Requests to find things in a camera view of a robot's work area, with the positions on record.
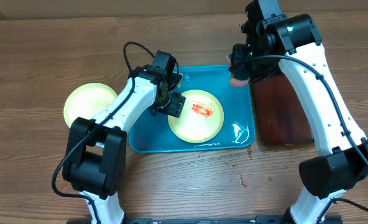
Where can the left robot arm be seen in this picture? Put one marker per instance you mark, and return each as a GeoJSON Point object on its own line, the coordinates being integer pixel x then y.
{"type": "Point", "coordinates": [95, 159]}

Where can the teal plastic tray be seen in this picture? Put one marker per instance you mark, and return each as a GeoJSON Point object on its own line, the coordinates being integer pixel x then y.
{"type": "Point", "coordinates": [151, 134]}

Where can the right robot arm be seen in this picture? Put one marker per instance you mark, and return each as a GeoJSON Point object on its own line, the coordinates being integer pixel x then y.
{"type": "Point", "coordinates": [293, 45]}

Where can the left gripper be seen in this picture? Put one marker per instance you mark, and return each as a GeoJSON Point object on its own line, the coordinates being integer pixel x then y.
{"type": "Point", "coordinates": [176, 107]}

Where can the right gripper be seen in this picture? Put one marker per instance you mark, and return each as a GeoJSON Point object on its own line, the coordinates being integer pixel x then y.
{"type": "Point", "coordinates": [240, 68]}

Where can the yellow-green plate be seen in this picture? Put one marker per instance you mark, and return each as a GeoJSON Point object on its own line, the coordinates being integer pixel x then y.
{"type": "Point", "coordinates": [201, 119]}
{"type": "Point", "coordinates": [87, 101]}

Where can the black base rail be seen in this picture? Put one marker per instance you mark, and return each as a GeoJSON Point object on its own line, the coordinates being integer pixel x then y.
{"type": "Point", "coordinates": [202, 221]}

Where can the black tray with red water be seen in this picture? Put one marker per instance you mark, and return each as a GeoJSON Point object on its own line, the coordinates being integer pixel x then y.
{"type": "Point", "coordinates": [281, 118]}

